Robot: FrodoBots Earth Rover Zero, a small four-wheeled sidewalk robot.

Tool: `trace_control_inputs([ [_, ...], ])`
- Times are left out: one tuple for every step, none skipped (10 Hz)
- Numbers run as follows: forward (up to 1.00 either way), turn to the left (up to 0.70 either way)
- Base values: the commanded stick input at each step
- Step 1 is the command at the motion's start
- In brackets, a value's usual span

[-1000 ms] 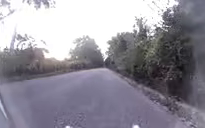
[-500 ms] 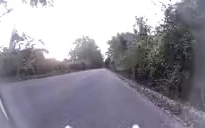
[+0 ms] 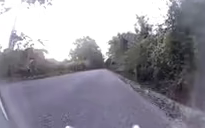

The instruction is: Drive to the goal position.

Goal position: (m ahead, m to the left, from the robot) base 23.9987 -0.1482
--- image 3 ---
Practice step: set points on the round green tree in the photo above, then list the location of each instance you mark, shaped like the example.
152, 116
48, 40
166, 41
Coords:
87, 50

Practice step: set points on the grey asphalt road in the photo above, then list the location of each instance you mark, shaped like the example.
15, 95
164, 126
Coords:
90, 96

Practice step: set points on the green hedge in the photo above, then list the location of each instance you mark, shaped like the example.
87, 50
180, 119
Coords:
50, 68

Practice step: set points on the row of trees and bushes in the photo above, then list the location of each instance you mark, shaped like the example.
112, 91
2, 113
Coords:
156, 56

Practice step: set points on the robot's own part right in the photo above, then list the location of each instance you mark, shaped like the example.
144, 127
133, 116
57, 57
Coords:
136, 126

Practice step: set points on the robot's own part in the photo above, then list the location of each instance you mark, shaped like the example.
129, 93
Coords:
136, 126
68, 126

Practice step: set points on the robot's own part left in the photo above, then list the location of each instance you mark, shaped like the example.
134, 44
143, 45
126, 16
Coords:
68, 126

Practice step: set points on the leaf-strewn roadside verge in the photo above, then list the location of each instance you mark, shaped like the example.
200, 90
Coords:
163, 101

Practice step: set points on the overhanging tree branches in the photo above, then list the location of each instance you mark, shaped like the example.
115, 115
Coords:
40, 1

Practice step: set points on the pole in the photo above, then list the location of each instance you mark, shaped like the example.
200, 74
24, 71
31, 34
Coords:
13, 38

